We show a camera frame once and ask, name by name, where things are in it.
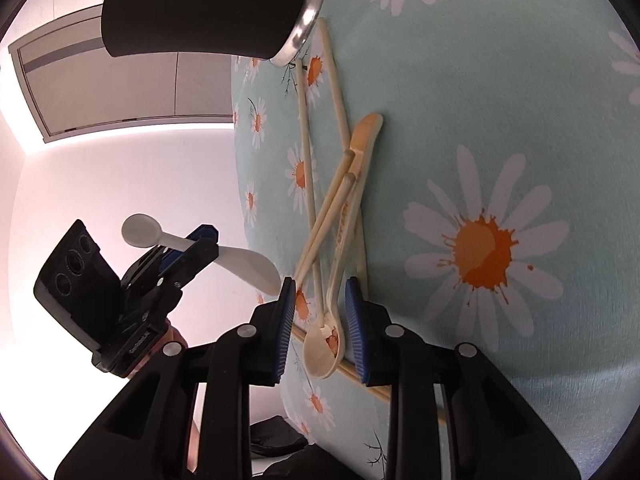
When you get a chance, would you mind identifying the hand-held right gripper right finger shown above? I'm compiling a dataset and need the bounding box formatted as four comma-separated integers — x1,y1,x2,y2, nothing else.
344,276,582,480

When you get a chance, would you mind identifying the person's left hand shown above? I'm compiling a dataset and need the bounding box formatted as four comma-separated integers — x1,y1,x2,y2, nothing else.
127,325,189,381

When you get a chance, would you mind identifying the daisy print tablecloth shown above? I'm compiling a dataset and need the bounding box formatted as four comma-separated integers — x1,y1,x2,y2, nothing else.
231,0,640,480

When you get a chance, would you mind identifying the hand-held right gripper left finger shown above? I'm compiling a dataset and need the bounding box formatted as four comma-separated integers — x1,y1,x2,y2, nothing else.
54,276,296,480

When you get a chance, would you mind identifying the black cup with metal rim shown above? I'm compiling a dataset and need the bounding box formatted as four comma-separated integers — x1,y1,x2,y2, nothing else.
100,0,329,69

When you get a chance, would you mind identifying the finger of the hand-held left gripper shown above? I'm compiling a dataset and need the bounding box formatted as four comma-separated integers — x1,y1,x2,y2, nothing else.
159,237,221,291
122,224,220,281

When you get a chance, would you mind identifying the white plastic spoon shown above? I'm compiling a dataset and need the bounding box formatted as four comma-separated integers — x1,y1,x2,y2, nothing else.
121,214,282,298

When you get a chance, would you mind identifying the dark cloth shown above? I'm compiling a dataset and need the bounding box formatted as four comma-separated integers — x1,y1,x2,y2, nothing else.
249,414,309,462

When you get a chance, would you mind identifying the beige printed spoon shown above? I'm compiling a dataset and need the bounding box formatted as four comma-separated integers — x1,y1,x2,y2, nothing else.
302,127,373,380

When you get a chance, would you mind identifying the grey cabinet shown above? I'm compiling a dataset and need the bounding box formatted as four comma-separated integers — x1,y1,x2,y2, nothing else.
7,7,236,142

